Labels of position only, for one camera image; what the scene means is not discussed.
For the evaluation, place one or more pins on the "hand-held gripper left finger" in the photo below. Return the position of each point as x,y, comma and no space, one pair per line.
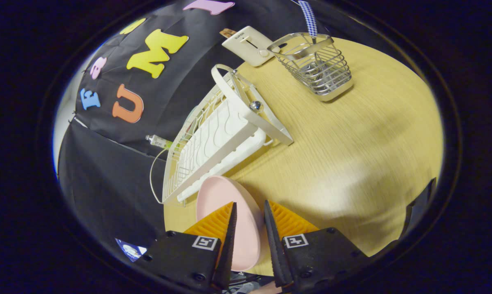
229,245

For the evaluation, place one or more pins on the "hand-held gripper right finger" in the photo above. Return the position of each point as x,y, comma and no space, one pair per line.
273,245

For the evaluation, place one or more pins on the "pink plate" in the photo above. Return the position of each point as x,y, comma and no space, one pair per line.
250,228

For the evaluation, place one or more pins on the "blue and white sheet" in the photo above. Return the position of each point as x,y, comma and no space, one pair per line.
129,250

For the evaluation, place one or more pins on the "clear bottle green liquid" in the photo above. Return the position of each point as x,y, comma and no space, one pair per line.
160,141

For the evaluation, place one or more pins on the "white toaster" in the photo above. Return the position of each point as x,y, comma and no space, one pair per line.
250,47

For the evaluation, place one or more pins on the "brown bread slice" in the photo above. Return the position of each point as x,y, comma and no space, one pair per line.
227,32

